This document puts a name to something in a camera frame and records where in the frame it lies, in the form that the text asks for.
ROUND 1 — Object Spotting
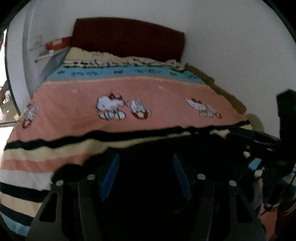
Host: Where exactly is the black hooded jacket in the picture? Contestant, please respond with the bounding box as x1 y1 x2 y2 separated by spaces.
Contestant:
52 133 296 241

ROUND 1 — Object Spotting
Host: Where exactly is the pink Hello Kitty blanket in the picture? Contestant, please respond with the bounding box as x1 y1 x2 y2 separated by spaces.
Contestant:
1 47 251 237

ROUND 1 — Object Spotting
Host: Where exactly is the orange box on shelf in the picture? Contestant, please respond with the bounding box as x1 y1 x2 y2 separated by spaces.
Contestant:
45 36 72 51

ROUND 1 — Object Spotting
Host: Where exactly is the dark red headboard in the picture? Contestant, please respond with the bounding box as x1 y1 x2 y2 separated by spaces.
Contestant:
71 18 185 62

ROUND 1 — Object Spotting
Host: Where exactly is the white wall shelf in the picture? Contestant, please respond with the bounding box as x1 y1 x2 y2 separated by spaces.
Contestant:
33 47 70 63

